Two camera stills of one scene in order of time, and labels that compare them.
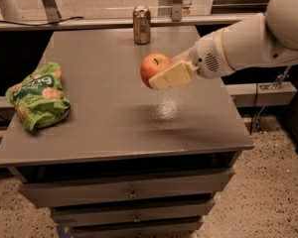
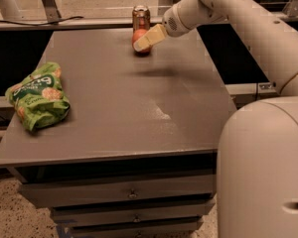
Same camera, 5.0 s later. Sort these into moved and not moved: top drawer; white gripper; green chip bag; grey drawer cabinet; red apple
Moved: red apple; white gripper
Not moved: grey drawer cabinet; green chip bag; top drawer
